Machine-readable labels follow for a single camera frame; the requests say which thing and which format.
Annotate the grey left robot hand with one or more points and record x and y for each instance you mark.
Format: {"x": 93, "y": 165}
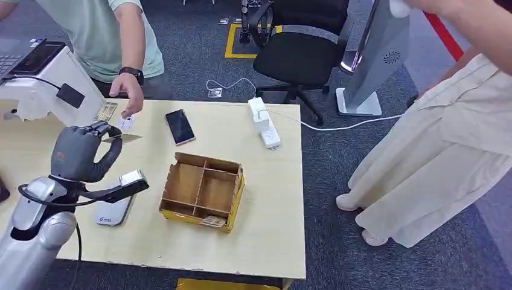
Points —
{"x": 76, "y": 154}

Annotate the white card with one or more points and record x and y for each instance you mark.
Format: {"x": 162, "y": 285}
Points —
{"x": 127, "y": 123}

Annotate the wooden compartment box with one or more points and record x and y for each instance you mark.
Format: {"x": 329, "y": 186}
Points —
{"x": 202, "y": 192}

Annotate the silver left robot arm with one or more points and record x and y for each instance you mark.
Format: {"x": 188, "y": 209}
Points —
{"x": 36, "y": 236}

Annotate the white desk stand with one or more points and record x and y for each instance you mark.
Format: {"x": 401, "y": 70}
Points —
{"x": 76, "y": 112}

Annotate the card with printed face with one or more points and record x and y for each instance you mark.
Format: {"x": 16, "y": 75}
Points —
{"x": 106, "y": 111}

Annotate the black flat adapter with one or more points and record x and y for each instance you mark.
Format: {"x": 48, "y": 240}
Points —
{"x": 71, "y": 95}

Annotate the grey card reader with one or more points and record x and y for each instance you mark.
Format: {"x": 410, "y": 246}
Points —
{"x": 112, "y": 214}

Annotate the person's hand with watch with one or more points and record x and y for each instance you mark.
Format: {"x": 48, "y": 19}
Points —
{"x": 130, "y": 94}

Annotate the black wristwatch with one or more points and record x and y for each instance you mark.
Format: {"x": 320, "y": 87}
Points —
{"x": 132, "y": 74}

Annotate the black tablet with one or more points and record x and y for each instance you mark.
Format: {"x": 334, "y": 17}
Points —
{"x": 38, "y": 58}

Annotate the black smartphone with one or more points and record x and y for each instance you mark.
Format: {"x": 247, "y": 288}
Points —
{"x": 180, "y": 127}

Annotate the grey laptop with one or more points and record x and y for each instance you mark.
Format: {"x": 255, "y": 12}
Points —
{"x": 8, "y": 58}

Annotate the person across the desk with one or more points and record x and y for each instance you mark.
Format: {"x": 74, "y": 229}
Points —
{"x": 92, "y": 36}

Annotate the yellow floor tape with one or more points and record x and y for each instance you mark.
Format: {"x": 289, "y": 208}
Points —
{"x": 229, "y": 44}

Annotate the white power strip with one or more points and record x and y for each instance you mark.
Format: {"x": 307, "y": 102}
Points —
{"x": 264, "y": 122}

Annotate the black robot legs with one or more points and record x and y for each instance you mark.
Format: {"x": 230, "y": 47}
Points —
{"x": 245, "y": 24}

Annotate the black office chair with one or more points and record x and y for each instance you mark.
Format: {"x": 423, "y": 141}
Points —
{"x": 298, "y": 56}

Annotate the white shoe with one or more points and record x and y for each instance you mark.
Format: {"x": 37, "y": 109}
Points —
{"x": 346, "y": 202}
{"x": 374, "y": 239}

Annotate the grey standing panel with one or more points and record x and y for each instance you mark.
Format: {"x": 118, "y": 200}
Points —
{"x": 376, "y": 60}

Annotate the white handheld fan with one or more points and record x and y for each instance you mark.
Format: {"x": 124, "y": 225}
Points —
{"x": 400, "y": 8}

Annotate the person beside the table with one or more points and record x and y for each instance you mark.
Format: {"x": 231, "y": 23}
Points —
{"x": 440, "y": 160}

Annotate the red barrier strip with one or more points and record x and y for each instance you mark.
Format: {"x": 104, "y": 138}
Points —
{"x": 444, "y": 36}

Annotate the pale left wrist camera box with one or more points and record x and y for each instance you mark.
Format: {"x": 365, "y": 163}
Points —
{"x": 132, "y": 184}

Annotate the yellow table frame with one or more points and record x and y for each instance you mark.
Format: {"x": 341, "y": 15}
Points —
{"x": 224, "y": 285}

